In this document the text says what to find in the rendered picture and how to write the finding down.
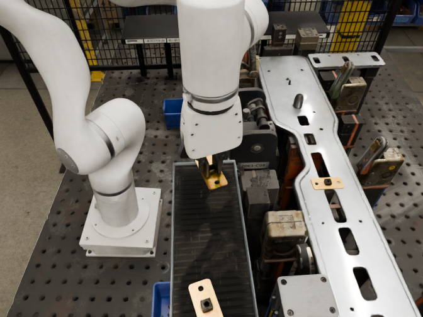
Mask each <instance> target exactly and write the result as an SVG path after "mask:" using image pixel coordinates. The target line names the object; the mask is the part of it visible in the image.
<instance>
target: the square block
mask: <svg viewBox="0 0 423 317"><path fill-rule="evenodd" d="M319 37H320V36H319V34H318V33H317V30H316V29H315V28H298V29H297V31H296V36H295V46H294V49H293V55H292V56H295V55H300V56H304V57H306V58H307V59H309V57H308V54H314V53H315V51H316V49H317V46H318V43H319ZM309 61H310V59H309ZM310 63H311V61H310ZM311 64H312V63H311Z"/></svg>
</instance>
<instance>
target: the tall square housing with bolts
mask: <svg viewBox="0 0 423 317"><path fill-rule="evenodd" d="M270 308H271V309H270ZM268 313H269V314H268ZM338 316H339V310H338V307H337V303H336V299H335V297H334V293H333V290H332V287H331V284H330V280H329V278H328V277H327V276H326V275H325V274H314V275H294V276H283V277H279V278H278V279H277V281H276V284H275V287H274V289H273V293H272V295H271V298H270V300H269V307H268V310H267V312H266V315H265V317H338Z"/></svg>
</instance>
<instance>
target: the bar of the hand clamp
mask: <svg viewBox="0 0 423 317"><path fill-rule="evenodd" d="M248 56H249V65H250V70H251V71H252V70H257V65H256V45H255V44H254V45H253V46H252V47H251V48H250V49H248Z"/></svg>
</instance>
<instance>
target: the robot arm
mask: <svg viewBox="0 0 423 317"><path fill-rule="evenodd" d="M109 1H111V2H112V3H114V4H116V5H119V6H123V7H137V6H145V5H155V4H165V5H173V6H177V11H178V26H179V43H180V52H181V68H182V77H183V91H184V93H183V99H184V100H183V105H182V110H181V126H180V129H181V141H182V142H181V145H180V148H179V150H178V154H179V156H180V158H191V159H194V160H197V161H198V167H199V170H200V172H203V173H204V175H205V177H209V176H210V164H209V162H208V160H207V158H206V157H207V156H209V155H212V164H214V166H215V168H216V170H217V173H218V174H220V173H221V172H222V166H223V158H225V157H226V154H227V152H228V151H229V150H230V149H233V148H235V147H238V146H239V145H240V144H241V142H242V131H243V126H242V108H241V103H240V98H239V96H238V93H239V76H240V65H241V61H242V59H243V56H244V54H245V53H246V51H247V50H248V49H250V48H251V47H252V46H253V45H254V44H255V43H256V42H257V41H259V40H260V39H261V38H262V36H263V35H264V34H265V32H266V30H267V28H268V23H269V15H268V11H267V9H266V7H265V5H264V3H263V2H262V1H261V0H109ZM0 25H1V26H3V27H4V28H5V29H7V30H8V31H10V32H11V33H12V34H13V35H14V36H15V37H16V38H17V39H18V40H19V41H20V42H21V44H22V45H23V46H24V48H25V50H26V51H27V53H28V54H29V56H30V58H31V59H32V61H33V63H34V64H35V66H36V68H37V69H38V71H39V73H40V75H41V76H42V78H43V80H44V82H45V84H46V86H47V89H48V91H49V94H50V98H51V102H52V111H53V128H54V143H55V149H56V151H57V155H58V156H59V159H60V160H61V162H62V163H63V164H64V165H65V167H66V168H67V169H69V170H70V171H71V172H73V173H75V174H80V175H86V174H88V177H89V181H90V184H91V187H92V190H93V193H94V197H95V199H96V201H95V202H94V204H93V206H92V208H91V211H90V220H91V224H92V226H93V228H94V229H95V230H96V231H97V232H98V233H99V234H100V235H101V236H104V237H106V238H110V239H122V238H127V237H129V236H132V235H134V234H136V233H137V232H138V231H140V230H141V229H142V228H143V227H144V225H145V224H146V222H147V220H148V218H149V204H148V202H147V200H146V198H145V197H144V196H143V195H142V194H141V193H140V192H138V191H136V190H135V184H134V179H133V172H132V166H133V164H134V162H135V159H136V158H137V155H138V153H139V151H140V148H141V146H142V143H143V140H144V136H145V118H144V115H143V113H142V111H141V109H140V108H139V107H138V106H137V105H136V104H135V103H134V102H132V101H131V100H128V99H124V98H117V99H113V100H111V101H108V102H107V103H105V104H103V105H102V106H100V107H99V108H97V109H95V110H94V111H93V112H91V113H89V114H88V115H87V116H85V107H86V101H87V97H88V95H89V91H90V87H91V74H90V71H89V66H88V64H87V61H86V58H85V56H84V54H83V52H82V49H81V47H80V45H79V43H78V41H77V39H76V37H75V35H74V34H73V32H72V30H71V29H70V28H69V26H68V25H67V24H66V23H65V22H64V21H62V20H61V19H59V18H58V17H56V16H53V15H51V14H48V13H46V12H43V11H40V10H39V9H36V8H34V7H32V6H30V5H29V4H27V3H26V2H25V1H24V0H0Z"/></svg>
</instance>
